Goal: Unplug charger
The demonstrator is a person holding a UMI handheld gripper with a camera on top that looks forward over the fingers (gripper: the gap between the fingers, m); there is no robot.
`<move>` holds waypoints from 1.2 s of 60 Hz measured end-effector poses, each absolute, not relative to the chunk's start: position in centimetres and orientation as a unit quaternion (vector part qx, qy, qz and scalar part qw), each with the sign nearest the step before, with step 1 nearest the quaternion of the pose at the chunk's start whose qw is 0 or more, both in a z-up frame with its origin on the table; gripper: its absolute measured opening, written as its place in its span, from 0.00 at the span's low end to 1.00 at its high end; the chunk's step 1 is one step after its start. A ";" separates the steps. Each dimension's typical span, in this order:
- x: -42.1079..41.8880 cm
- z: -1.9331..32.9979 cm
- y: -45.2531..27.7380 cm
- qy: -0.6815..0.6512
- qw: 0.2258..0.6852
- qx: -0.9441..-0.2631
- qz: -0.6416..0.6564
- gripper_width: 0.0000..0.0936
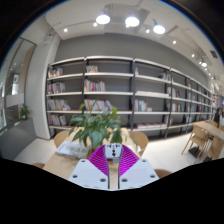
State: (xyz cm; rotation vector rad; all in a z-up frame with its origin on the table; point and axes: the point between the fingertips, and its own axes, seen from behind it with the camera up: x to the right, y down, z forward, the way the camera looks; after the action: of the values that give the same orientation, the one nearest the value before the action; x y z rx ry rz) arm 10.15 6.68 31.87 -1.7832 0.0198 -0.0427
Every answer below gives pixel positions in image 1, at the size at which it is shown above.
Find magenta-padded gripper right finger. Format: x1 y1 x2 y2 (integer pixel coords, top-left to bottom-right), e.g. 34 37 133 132
118 144 160 191

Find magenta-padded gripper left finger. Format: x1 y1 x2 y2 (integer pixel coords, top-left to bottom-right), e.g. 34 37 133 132
68 144 110 191

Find small blue white charger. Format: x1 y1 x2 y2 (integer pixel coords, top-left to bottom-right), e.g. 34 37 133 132
104 142 124 164

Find grey white magazine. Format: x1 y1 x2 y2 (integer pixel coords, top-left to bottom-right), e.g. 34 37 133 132
55 139 90 160

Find green potted plant white pot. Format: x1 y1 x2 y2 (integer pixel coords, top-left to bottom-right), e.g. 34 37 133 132
68 99 128 151

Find slatted wooden chair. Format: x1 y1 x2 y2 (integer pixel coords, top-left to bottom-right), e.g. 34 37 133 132
206 136 224 160
181 124 209 156

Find wooden side table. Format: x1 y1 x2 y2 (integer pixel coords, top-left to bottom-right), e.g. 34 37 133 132
193 120 224 141

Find small background potted plant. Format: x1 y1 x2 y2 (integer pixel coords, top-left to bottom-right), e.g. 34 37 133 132
18 104 32 121

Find grey shelf unit with books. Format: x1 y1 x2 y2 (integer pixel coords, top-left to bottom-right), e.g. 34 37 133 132
45 55 218 139

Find person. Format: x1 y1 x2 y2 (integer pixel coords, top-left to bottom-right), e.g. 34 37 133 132
213 107 223 128

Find ceiling lights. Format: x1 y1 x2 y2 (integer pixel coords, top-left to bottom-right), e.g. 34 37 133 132
63 13 209 69

